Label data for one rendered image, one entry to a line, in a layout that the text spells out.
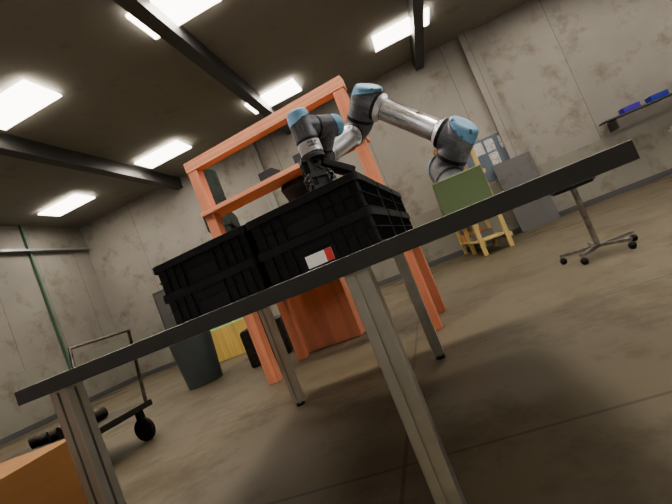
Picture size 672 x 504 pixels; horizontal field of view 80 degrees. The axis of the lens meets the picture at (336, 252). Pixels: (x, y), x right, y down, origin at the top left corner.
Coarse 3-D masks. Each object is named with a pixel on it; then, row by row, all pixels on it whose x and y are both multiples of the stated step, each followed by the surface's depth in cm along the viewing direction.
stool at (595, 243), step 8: (576, 184) 328; (560, 192) 339; (576, 192) 343; (576, 200) 343; (584, 208) 342; (584, 216) 342; (592, 232) 341; (632, 232) 339; (592, 240) 343; (608, 240) 340; (616, 240) 323; (624, 240) 316; (632, 240) 340; (584, 248) 347; (592, 248) 333; (632, 248) 313; (560, 256) 360; (584, 264) 326
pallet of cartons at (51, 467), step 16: (48, 448) 180; (64, 448) 179; (0, 464) 191; (16, 464) 170; (32, 464) 163; (48, 464) 169; (64, 464) 176; (0, 480) 150; (16, 480) 155; (32, 480) 161; (48, 480) 167; (64, 480) 173; (0, 496) 148; (16, 496) 153; (32, 496) 158; (48, 496) 164; (64, 496) 170; (80, 496) 177
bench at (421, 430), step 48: (624, 144) 76; (528, 192) 80; (432, 240) 85; (288, 288) 92; (192, 336) 98; (384, 336) 92; (432, 336) 231; (48, 384) 107; (288, 384) 251; (96, 432) 116; (432, 432) 91; (96, 480) 111; (432, 480) 91
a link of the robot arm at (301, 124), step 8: (296, 112) 125; (304, 112) 126; (288, 120) 127; (296, 120) 125; (304, 120) 125; (312, 120) 127; (296, 128) 126; (304, 128) 125; (312, 128) 126; (320, 128) 129; (296, 136) 126; (304, 136) 125; (312, 136) 125; (296, 144) 128
